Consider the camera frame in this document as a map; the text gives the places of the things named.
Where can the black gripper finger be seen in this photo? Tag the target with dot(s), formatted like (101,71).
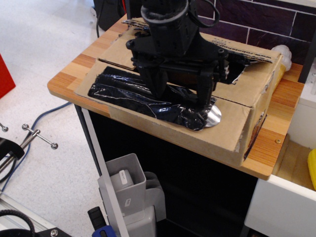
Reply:
(155,78)
(205,86)

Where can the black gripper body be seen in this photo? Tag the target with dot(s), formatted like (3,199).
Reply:
(175,44)

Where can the brown cardboard box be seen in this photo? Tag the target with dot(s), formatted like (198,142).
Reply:
(243,105)

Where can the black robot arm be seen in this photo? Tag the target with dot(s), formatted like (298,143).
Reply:
(172,7)

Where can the wooden shelf board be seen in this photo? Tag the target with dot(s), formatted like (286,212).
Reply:
(264,158)

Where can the white crumpled plastic bag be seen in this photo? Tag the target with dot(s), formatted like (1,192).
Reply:
(286,55)

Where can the grey plastic bin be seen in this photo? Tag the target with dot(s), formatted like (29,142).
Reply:
(129,183)

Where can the yellow object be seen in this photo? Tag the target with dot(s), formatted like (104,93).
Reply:
(312,166)

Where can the white drawer unit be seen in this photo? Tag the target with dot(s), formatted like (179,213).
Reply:
(285,205)

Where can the grey plastic holder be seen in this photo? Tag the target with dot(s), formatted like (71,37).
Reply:
(140,224)

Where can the red box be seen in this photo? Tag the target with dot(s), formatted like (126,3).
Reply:
(6,80)

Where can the black clamp body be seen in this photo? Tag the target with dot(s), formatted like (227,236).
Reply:
(10,147)

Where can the black device with cables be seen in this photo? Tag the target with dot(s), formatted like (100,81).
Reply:
(108,12)

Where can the metal clamp screw handle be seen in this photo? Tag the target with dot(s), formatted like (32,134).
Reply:
(34,134)

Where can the blue black handle tool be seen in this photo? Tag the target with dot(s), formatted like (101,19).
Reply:
(101,229)

